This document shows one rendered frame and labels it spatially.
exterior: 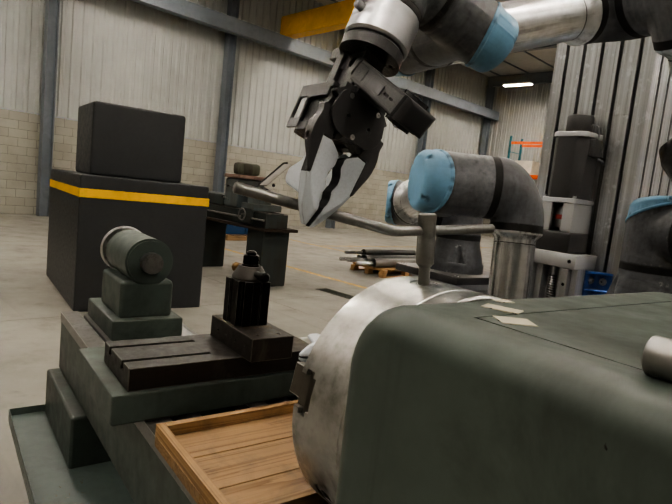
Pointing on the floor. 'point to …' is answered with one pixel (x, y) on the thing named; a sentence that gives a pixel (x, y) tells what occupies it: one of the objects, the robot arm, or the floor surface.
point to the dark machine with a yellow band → (125, 201)
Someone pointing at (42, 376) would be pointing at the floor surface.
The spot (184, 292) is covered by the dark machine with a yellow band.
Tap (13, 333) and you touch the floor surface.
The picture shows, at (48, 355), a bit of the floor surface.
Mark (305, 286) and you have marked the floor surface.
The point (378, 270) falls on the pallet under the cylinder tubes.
